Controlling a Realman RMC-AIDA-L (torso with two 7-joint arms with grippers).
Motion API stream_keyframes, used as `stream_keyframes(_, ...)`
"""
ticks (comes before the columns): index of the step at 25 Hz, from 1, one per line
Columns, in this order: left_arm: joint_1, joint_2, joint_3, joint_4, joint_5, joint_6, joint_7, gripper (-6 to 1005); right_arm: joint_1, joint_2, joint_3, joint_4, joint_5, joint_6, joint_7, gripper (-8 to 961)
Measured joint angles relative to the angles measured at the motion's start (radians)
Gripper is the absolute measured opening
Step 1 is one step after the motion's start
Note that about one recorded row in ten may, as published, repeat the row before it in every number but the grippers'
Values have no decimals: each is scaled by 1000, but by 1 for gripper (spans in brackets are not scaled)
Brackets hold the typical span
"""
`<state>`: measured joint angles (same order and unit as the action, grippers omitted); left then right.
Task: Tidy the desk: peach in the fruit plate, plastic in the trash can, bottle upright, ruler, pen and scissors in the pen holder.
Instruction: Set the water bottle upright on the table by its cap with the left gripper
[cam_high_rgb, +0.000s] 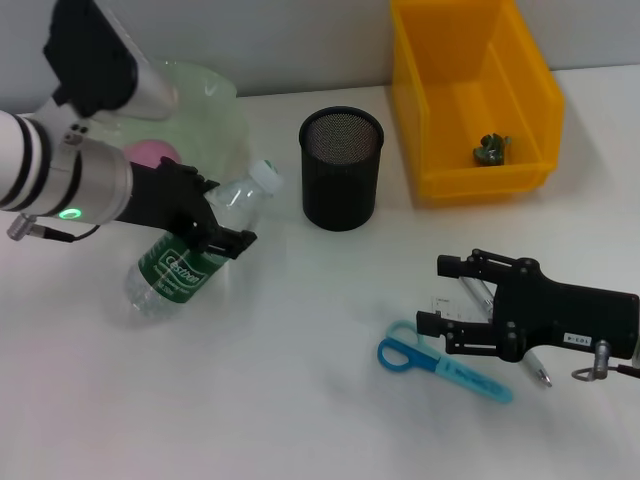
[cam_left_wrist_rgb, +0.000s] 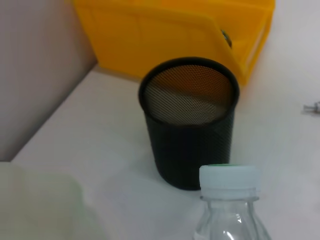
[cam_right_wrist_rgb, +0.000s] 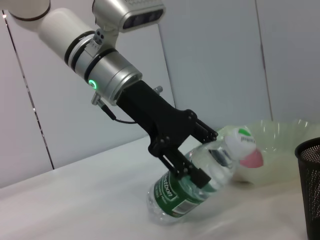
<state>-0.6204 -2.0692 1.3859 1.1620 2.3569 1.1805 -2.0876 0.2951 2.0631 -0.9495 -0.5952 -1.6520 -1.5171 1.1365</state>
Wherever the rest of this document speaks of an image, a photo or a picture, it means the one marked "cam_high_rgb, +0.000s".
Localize pale green wavy glass bowl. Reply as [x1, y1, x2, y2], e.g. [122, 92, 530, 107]
[92, 59, 251, 201]

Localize silver ballpoint pen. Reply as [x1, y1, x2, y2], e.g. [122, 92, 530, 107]
[458, 276, 554, 389]

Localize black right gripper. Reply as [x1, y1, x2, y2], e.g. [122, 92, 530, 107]
[415, 247, 640, 365]

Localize blue scissors with sheath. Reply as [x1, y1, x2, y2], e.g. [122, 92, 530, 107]
[376, 321, 515, 405]

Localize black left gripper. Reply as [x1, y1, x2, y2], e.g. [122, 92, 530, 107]
[119, 156, 260, 262]

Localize clear water bottle green label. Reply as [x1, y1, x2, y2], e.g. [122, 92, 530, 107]
[122, 159, 284, 324]

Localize pink peach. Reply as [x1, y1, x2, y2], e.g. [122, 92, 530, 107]
[122, 139, 181, 169]

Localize yellow plastic bin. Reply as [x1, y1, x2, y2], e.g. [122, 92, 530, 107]
[389, 0, 566, 202]

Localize right arm cable with connector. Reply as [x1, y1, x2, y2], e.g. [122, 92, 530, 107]
[571, 339, 640, 384]

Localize arm cable with connector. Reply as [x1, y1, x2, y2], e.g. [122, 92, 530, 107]
[5, 212, 104, 244]
[571, 339, 640, 384]

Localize black mesh pen holder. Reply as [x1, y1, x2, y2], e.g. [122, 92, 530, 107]
[298, 105, 385, 232]

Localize clear plastic ruler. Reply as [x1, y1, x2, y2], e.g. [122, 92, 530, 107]
[430, 295, 496, 322]

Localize left arm cable with connector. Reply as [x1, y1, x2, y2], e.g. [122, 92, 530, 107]
[5, 212, 104, 244]

